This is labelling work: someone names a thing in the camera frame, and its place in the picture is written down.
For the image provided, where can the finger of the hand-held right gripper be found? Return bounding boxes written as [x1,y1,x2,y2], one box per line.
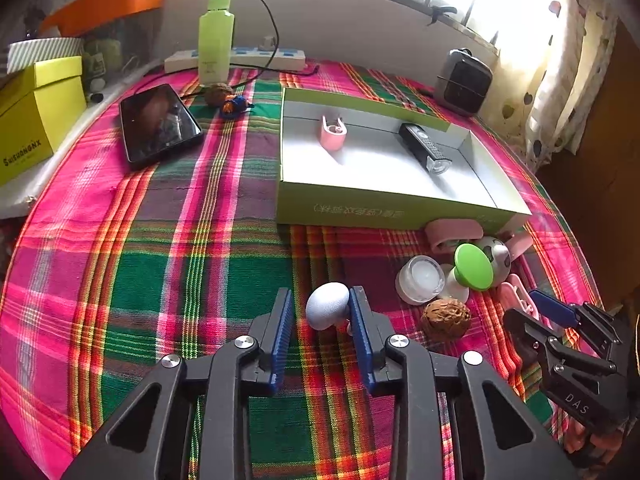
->
[502,308,566,376]
[529,289,621,356]

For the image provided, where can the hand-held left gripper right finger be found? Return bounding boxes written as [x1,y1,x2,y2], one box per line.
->
[348,286,583,480]

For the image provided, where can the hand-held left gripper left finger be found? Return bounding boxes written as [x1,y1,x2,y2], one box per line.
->
[60,287,296,480]

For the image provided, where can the pale egg-shaped gadget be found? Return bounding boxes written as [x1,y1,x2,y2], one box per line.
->
[306,282,353,336]

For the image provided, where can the green-topped white suction stand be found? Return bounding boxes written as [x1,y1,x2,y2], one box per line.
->
[440,243,511,306]

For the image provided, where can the brown walnut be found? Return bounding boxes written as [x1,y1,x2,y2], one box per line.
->
[205,82,236,107]
[421,298,472,343]

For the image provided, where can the clear round jar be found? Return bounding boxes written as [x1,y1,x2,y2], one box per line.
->
[395,255,446,306]

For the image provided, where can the green shallow cardboard box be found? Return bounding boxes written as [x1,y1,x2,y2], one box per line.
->
[275,86,533,233]

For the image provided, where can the person's right hand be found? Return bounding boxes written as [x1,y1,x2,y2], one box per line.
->
[562,422,601,456]

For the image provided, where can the panda face ball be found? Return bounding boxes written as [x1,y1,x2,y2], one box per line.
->
[472,235,513,288]

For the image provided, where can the pink rectangular holder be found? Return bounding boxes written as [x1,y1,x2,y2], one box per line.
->
[425,218,483,254]

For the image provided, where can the plaid tablecloth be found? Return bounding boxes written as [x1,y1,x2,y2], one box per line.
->
[0,60,606,480]

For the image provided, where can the brown wooden cabinet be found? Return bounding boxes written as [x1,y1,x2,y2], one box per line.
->
[540,20,640,311]

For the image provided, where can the black bike light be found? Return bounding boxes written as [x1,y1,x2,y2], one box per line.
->
[398,122,453,177]

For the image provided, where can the blue toy figure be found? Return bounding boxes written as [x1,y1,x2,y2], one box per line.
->
[220,95,253,120]

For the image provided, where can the grey small heater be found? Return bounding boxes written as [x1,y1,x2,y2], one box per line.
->
[432,47,493,117]

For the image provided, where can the heart print curtain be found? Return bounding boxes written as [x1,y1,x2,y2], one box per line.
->
[500,0,621,171]

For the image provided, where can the black smartphone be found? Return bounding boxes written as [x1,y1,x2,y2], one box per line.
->
[118,84,204,171]

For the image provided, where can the white power strip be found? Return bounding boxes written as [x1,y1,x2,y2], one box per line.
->
[164,46,307,73]

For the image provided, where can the green plastic bottle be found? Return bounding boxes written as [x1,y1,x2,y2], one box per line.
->
[197,0,236,88]

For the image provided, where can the black clip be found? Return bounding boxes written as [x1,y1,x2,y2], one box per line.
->
[427,5,458,26]

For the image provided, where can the clear plastic container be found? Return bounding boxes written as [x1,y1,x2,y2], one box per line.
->
[82,10,156,106]

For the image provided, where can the yellow-green cardboard box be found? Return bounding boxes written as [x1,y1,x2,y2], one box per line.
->
[0,56,88,186]

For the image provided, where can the striped box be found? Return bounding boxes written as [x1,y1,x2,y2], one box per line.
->
[7,37,83,83]

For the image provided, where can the orange tray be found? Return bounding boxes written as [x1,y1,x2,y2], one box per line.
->
[40,0,168,38]

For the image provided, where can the black power cable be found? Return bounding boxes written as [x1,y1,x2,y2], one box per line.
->
[180,0,321,103]

